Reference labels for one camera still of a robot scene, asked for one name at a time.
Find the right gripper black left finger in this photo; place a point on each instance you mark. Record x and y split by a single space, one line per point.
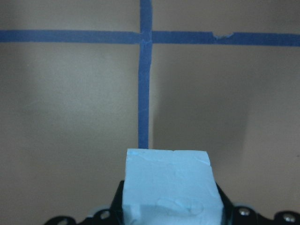
116 211

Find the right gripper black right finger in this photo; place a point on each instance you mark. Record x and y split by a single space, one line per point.
227 207

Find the light blue foam block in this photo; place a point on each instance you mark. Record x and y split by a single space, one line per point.
170 187

